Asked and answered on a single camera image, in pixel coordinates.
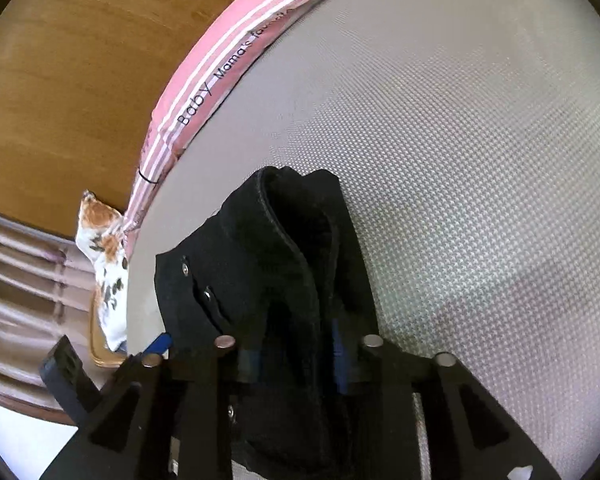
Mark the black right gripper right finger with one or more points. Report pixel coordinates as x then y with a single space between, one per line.
400 416

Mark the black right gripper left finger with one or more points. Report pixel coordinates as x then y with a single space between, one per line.
172 418

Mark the black pants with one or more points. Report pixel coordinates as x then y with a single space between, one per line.
279 268

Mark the woven rattan tray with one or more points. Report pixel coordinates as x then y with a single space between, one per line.
100 354

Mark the striped pink curtain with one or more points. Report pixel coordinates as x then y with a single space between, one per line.
46 290

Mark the floral pillow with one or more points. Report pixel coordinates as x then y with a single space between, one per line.
100 239

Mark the wooden headboard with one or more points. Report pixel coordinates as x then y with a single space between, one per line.
78 81

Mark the beige textured mattress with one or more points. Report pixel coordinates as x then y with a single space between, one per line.
466 137

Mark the pink striped baby blanket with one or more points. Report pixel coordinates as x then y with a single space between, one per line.
207 75

